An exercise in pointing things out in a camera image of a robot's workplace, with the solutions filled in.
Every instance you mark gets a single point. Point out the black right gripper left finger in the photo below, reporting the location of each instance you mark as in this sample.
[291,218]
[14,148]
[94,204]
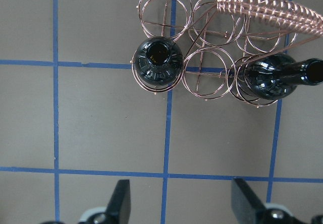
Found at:
[119,207]

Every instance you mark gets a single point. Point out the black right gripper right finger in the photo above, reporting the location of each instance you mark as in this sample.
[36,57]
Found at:
[245,204]

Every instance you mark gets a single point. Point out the dark wine bottle in basket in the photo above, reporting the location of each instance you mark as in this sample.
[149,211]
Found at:
[158,61]

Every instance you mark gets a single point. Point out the dark wine bottle under handle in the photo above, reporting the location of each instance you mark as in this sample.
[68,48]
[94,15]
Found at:
[277,76]

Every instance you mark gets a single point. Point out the copper wire wine basket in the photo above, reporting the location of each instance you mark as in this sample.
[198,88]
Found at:
[218,38]

